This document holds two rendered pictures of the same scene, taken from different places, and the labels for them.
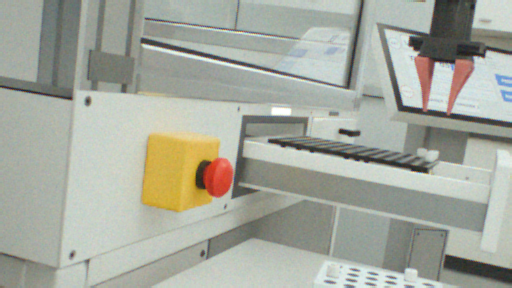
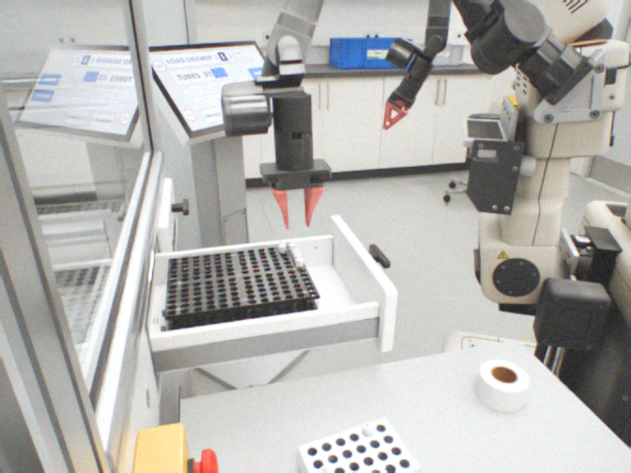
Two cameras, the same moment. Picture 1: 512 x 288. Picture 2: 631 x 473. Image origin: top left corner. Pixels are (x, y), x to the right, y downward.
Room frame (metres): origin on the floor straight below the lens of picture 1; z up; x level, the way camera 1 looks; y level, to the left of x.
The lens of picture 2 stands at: (0.26, 0.15, 1.27)
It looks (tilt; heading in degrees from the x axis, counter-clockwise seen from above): 26 degrees down; 329
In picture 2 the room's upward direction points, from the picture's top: straight up
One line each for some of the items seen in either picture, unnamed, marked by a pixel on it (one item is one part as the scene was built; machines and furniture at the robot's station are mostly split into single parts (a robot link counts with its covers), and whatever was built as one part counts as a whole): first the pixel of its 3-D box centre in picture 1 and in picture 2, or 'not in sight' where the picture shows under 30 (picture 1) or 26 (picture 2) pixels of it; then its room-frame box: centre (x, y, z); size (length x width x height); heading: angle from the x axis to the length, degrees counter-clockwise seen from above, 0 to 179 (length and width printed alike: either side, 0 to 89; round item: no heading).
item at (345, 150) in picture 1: (355, 170); (239, 292); (0.88, -0.07, 0.87); 0.22 x 0.18 x 0.06; 73
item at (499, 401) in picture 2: not in sight; (501, 385); (0.57, -0.36, 0.78); 0.07 x 0.07 x 0.04
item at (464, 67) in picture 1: (444, 80); (298, 199); (0.86, -0.17, 1.02); 0.07 x 0.07 x 0.09; 71
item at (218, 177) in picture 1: (214, 176); (203, 471); (0.58, 0.09, 0.88); 0.04 x 0.03 x 0.04; 163
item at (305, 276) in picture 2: (427, 163); (300, 269); (0.85, -0.17, 0.90); 0.18 x 0.02 x 0.01; 163
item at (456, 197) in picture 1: (348, 172); (235, 296); (0.88, -0.06, 0.86); 0.40 x 0.26 x 0.06; 73
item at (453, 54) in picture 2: not in sight; (435, 53); (3.49, -3.02, 0.99); 0.40 x 0.31 x 0.17; 73
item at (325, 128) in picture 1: (333, 145); (169, 222); (1.21, -0.05, 0.87); 0.29 x 0.02 x 0.11; 163
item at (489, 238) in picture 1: (495, 193); (357, 275); (0.82, -0.27, 0.87); 0.29 x 0.02 x 0.11; 163
